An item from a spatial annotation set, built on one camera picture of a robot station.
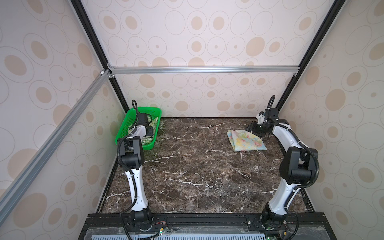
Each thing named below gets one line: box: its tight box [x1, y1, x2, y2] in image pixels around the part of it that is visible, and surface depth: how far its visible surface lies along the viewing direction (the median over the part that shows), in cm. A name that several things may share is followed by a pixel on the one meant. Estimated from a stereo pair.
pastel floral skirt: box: [226, 129, 267, 152], surface depth 104 cm
